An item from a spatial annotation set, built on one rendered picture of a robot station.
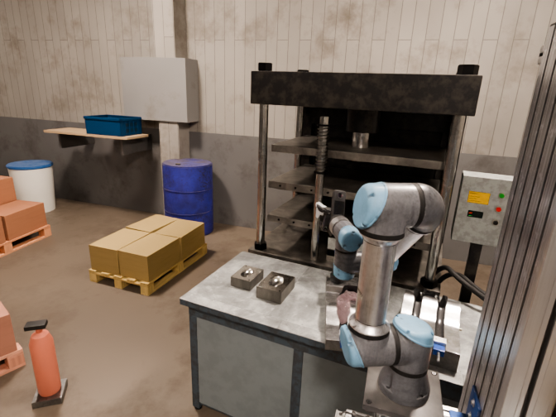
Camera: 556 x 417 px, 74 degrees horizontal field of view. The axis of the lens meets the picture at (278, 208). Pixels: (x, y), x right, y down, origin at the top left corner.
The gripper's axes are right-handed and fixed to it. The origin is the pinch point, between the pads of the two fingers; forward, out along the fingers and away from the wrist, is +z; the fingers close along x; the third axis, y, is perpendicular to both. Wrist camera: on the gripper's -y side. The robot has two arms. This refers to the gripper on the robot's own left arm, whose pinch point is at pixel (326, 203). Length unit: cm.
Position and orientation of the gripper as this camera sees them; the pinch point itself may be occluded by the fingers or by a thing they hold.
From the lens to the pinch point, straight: 153.2
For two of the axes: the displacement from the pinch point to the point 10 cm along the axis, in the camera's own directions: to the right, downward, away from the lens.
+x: 9.8, 1.3, 1.8
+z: -1.3, -3.1, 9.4
